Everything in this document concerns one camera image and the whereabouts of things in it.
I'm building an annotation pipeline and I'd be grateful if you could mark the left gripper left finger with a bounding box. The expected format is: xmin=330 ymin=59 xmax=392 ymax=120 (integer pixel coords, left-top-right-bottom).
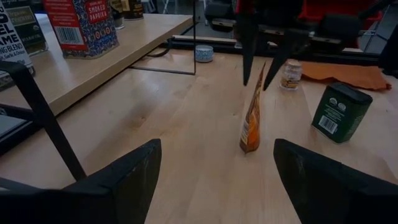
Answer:
xmin=0 ymin=139 xmax=162 ymax=224

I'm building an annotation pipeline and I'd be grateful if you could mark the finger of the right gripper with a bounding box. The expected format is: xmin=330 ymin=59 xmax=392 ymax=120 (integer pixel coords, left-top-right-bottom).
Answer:
xmin=263 ymin=29 xmax=309 ymax=91
xmin=238 ymin=15 xmax=259 ymax=86

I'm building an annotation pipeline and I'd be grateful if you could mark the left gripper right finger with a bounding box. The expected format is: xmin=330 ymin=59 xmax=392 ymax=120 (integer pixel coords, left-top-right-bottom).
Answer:
xmin=273 ymin=139 xmax=398 ymax=224

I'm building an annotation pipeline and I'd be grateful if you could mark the tiny glass spice jar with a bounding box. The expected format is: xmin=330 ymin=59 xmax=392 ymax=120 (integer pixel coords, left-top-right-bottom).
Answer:
xmin=279 ymin=59 xmax=303 ymax=91

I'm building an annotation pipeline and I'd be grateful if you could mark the brown orange spice pouch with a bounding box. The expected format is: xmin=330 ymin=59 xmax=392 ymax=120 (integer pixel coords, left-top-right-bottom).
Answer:
xmin=239 ymin=62 xmax=267 ymax=154

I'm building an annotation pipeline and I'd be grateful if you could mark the small black box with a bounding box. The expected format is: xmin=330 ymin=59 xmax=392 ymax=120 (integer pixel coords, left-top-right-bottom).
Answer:
xmin=311 ymin=82 xmax=373 ymax=144

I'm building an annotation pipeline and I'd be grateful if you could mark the yellow-lid spice jar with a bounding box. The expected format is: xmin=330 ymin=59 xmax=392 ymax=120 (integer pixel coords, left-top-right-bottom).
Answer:
xmin=123 ymin=0 xmax=144 ymax=21

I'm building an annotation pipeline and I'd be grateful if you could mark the red smoked paprika tin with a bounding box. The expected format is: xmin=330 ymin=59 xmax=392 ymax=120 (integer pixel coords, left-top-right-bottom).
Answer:
xmin=42 ymin=0 xmax=121 ymax=60

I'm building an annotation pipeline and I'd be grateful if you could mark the bagel seasoning jar white lid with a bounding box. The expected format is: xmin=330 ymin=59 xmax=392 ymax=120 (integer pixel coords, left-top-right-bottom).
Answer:
xmin=0 ymin=0 xmax=35 ymax=90

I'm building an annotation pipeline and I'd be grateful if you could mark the small patterned round tin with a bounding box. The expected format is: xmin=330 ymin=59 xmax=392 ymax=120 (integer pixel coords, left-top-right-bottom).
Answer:
xmin=195 ymin=45 xmax=215 ymax=63

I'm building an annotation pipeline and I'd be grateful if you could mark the orange folded cloth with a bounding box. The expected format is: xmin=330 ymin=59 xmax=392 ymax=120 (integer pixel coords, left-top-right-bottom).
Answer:
xmin=300 ymin=60 xmax=392 ymax=91

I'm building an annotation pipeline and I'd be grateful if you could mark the black metal table frame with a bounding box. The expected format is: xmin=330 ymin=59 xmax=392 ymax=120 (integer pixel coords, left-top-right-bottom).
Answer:
xmin=169 ymin=35 xmax=380 ymax=66

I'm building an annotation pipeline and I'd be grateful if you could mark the wooden shelf black metal frame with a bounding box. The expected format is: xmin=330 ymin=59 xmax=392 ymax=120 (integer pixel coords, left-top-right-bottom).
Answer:
xmin=0 ymin=0 xmax=197 ymax=190

